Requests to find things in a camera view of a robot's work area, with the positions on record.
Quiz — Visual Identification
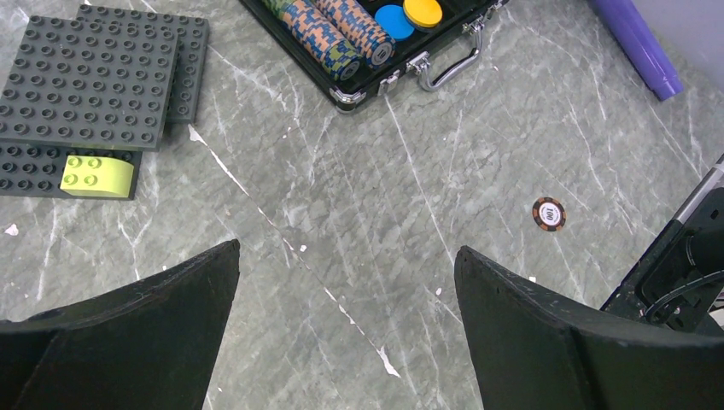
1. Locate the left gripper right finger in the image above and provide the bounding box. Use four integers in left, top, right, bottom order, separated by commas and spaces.
454, 246, 723, 409

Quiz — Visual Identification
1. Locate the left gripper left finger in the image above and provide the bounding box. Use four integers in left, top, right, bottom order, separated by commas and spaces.
1, 239, 240, 409

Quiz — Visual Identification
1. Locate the yellow-green dice block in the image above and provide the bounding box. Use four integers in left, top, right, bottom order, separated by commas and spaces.
60, 155, 135, 199

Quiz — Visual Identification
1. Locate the dark foam pad bottom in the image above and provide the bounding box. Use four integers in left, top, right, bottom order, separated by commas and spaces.
1, 4, 210, 200

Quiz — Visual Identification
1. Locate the black poker case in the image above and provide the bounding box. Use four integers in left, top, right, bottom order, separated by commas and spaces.
243, 1, 504, 113

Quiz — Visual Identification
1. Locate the purple cylinder object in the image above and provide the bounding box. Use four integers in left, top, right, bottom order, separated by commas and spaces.
588, 0, 684, 101

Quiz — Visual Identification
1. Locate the yellow dealer button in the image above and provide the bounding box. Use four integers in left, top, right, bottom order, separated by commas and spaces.
402, 0, 443, 29

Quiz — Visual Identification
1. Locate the blue dealer button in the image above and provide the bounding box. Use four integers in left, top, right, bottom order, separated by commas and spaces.
374, 4, 415, 41

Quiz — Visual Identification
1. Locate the black base frame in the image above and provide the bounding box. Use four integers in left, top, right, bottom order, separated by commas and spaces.
601, 160, 723, 336

